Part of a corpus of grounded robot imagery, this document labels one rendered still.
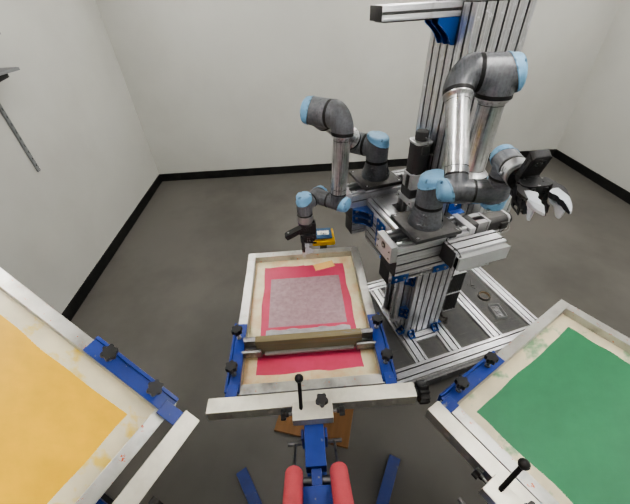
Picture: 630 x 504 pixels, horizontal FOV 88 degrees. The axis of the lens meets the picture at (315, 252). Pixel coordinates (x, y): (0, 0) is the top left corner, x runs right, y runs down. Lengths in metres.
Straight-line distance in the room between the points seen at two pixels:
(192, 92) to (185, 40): 0.54
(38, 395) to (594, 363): 1.81
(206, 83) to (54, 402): 3.99
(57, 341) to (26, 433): 0.23
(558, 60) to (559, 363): 4.52
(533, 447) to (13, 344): 1.55
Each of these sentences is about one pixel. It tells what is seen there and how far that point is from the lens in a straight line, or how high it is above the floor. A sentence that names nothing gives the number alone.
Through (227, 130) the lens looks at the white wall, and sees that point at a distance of 4.76.
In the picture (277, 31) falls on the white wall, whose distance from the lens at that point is 4.46.
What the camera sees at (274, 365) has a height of 0.96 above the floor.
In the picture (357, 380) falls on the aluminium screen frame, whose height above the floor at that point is 0.99.
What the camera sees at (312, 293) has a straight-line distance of 1.56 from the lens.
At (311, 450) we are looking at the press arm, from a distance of 1.10.
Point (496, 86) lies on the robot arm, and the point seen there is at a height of 1.82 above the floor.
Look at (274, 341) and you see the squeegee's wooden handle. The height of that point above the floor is 1.05.
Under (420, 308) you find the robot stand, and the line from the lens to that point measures 2.21.
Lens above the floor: 2.08
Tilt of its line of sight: 39 degrees down
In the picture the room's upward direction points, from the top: 3 degrees counter-clockwise
